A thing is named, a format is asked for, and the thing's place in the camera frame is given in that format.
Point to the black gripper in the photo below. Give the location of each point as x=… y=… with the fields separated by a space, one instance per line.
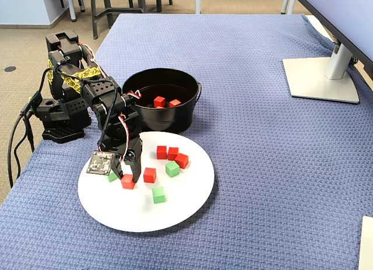
x=130 y=157

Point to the white round plate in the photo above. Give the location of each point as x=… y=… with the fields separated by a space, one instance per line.
x=180 y=200

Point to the green cube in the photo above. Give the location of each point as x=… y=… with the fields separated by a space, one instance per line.
x=111 y=177
x=158 y=194
x=172 y=168

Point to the black metal bucket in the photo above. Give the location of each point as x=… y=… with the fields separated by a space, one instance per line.
x=175 y=118

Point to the blue woven cloth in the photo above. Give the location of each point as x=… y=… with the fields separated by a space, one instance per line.
x=247 y=165

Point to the black floor disc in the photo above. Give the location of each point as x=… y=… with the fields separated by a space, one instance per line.
x=9 y=68

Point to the dark chair base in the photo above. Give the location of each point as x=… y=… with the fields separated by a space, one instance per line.
x=158 y=4

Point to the black chair legs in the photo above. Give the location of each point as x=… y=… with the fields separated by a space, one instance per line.
x=81 y=4

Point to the white table leg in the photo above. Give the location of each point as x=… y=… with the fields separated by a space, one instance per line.
x=72 y=7

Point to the white table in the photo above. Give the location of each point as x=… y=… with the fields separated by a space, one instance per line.
x=197 y=4

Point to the silver monitor stand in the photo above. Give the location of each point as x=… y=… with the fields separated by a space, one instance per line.
x=320 y=83

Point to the white grey furniture legs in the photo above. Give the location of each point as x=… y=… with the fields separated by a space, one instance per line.
x=285 y=1

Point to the computer monitor screen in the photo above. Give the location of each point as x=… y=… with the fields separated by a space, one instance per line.
x=349 y=13

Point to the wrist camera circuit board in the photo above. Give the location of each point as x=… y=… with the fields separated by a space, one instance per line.
x=100 y=163

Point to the grey metal stool frame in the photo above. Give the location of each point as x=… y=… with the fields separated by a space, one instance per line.
x=94 y=19

